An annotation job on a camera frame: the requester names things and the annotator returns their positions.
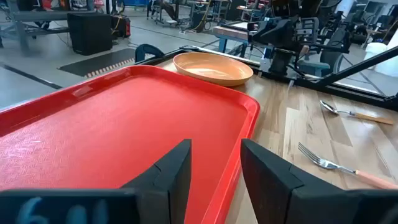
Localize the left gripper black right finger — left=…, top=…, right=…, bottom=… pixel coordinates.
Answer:
left=241, top=138, right=355, bottom=224

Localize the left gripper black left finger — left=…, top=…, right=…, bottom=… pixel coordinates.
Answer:
left=121, top=139, right=193, bottom=224

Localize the fork with wooden handle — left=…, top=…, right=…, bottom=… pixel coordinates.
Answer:
left=297, top=142, right=398, bottom=190

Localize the tan wooden plate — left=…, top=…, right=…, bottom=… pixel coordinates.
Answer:
left=172, top=52, right=254, bottom=87

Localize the red plastic tray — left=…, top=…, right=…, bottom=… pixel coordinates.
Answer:
left=0, top=64, right=261, bottom=224

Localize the spoon with wooden handle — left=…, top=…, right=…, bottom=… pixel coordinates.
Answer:
left=319, top=100, right=394, bottom=126

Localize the blue workbench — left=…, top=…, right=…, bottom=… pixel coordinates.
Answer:
left=213, top=21, right=271, bottom=60

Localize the dark curved clamp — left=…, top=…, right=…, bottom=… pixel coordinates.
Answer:
left=134, top=44, right=165, bottom=63

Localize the black floor mat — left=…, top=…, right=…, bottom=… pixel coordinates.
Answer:
left=58, top=47, right=137, bottom=78

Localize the red and black equipment box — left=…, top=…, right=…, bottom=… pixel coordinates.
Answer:
left=110, top=15, right=131, bottom=40

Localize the black box on floor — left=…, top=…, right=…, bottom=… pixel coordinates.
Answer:
left=67, top=12, right=113, bottom=56

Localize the grey metal workbench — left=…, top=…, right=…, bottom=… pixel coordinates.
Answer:
left=0, top=0, right=96, bottom=57

